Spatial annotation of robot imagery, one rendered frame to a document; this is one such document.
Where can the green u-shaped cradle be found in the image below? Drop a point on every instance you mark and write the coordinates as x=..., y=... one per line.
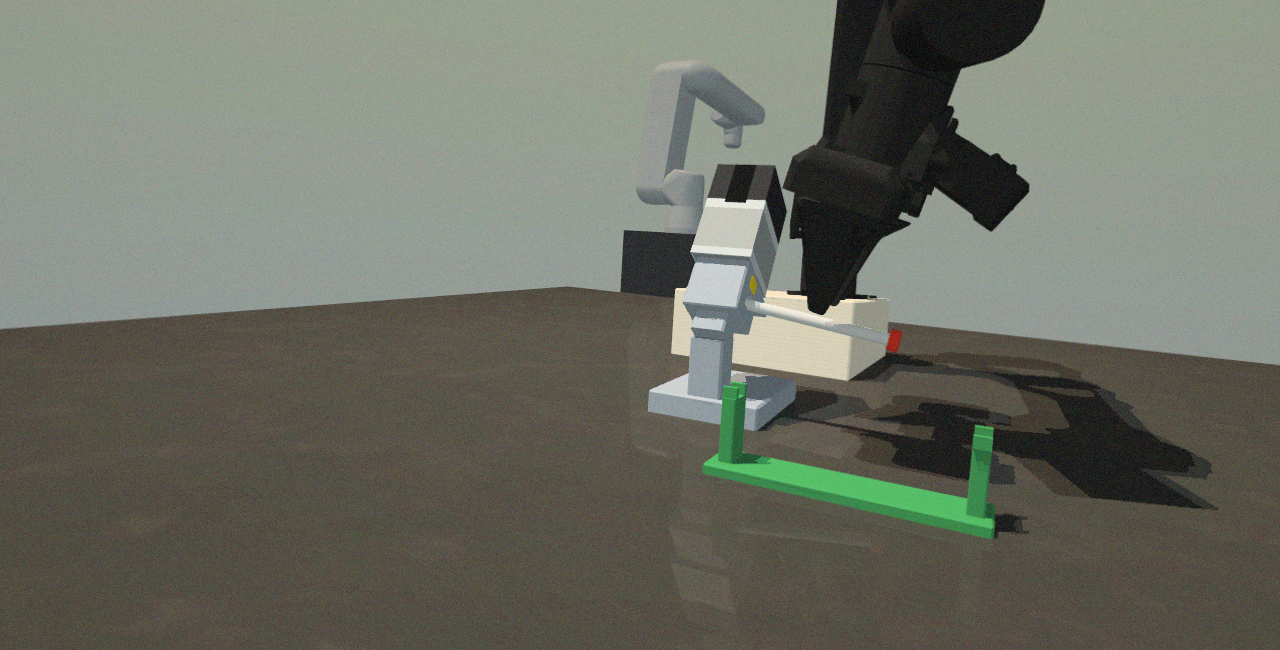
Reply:
x=972, y=515

